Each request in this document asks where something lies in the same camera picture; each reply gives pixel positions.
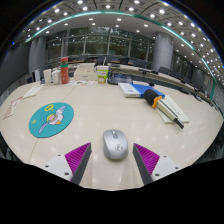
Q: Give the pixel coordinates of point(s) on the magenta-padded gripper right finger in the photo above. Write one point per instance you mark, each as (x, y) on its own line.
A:
(147, 159)

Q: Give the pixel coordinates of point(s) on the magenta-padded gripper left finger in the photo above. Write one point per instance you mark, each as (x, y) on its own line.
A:
(77, 158)

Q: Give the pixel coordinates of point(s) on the silver computer mouse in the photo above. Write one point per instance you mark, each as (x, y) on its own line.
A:
(115, 146)

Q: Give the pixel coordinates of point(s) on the round teal cartoon mouse pad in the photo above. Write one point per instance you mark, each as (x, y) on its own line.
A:
(50, 120)

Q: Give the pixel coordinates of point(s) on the white booklet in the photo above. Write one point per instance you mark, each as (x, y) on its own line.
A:
(178, 111)

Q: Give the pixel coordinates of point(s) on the blue and white book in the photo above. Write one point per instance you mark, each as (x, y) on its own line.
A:
(133, 90)

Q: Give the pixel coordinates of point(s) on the colourful printed flyer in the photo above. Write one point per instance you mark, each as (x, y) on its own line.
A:
(81, 83)

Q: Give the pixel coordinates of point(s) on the white paper document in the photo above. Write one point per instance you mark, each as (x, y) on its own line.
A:
(33, 91)

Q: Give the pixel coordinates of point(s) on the white lidded mug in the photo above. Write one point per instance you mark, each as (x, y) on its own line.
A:
(56, 77)

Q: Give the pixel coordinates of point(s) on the dark grey bag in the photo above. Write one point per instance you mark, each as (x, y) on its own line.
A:
(119, 79)

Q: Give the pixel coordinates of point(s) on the beige cardboard box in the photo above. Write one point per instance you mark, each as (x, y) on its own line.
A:
(84, 73)

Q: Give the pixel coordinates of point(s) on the long curved conference desk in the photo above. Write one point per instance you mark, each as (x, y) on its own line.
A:
(140, 74)

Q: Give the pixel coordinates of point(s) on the red bottle with green band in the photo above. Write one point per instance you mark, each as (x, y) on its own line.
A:
(64, 73)

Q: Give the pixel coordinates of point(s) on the tall white cup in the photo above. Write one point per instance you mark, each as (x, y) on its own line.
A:
(47, 77)

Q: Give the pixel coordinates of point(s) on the paper cup with green print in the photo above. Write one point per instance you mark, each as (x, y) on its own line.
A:
(102, 75)

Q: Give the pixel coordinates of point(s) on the dark office chairs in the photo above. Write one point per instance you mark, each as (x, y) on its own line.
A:
(164, 70)

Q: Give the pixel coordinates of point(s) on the white leaning board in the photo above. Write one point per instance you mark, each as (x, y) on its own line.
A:
(37, 75)

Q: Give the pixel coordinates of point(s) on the ceiling lights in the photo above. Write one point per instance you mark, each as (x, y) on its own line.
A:
(150, 15)

